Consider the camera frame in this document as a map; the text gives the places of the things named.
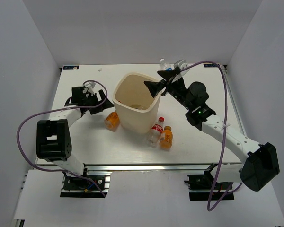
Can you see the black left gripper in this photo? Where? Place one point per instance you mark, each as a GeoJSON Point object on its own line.
{"type": "Point", "coordinates": [106, 104]}

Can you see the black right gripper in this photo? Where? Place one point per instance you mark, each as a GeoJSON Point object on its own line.
{"type": "Point", "coordinates": [155, 87]}

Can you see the orange juice bottle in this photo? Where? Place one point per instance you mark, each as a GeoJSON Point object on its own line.
{"type": "Point", "coordinates": [166, 138]}
{"type": "Point", "coordinates": [112, 121]}

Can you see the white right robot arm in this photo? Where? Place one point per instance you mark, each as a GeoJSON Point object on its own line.
{"type": "Point", "coordinates": [258, 162]}

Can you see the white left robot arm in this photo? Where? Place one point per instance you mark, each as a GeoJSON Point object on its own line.
{"type": "Point", "coordinates": [53, 139]}

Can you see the cream plastic bin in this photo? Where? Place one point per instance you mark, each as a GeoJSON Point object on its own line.
{"type": "Point", "coordinates": [131, 92]}

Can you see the clear bottle blue label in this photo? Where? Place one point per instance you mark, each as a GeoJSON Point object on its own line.
{"type": "Point", "coordinates": [164, 65]}

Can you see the right blue table label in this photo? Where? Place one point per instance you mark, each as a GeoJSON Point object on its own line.
{"type": "Point", "coordinates": [210, 65]}

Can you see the blue table label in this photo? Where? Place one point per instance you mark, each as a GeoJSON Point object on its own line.
{"type": "Point", "coordinates": [210, 65]}
{"type": "Point", "coordinates": [70, 67]}

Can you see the left blue table label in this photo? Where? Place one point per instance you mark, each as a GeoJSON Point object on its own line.
{"type": "Point", "coordinates": [70, 67]}

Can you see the clear bottle red cap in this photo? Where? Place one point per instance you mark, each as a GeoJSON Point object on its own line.
{"type": "Point", "coordinates": [155, 133]}

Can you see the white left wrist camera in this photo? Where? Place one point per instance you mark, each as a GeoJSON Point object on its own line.
{"type": "Point", "coordinates": [88, 87]}

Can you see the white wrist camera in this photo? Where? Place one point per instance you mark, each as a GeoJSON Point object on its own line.
{"type": "Point", "coordinates": [88, 87]}
{"type": "Point", "coordinates": [179, 65]}

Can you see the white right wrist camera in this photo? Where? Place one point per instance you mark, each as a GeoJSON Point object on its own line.
{"type": "Point", "coordinates": [179, 65]}

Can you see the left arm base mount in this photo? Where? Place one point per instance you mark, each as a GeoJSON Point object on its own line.
{"type": "Point", "coordinates": [93, 184]}

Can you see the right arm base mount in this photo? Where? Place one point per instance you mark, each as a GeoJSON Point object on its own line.
{"type": "Point", "coordinates": [199, 182]}

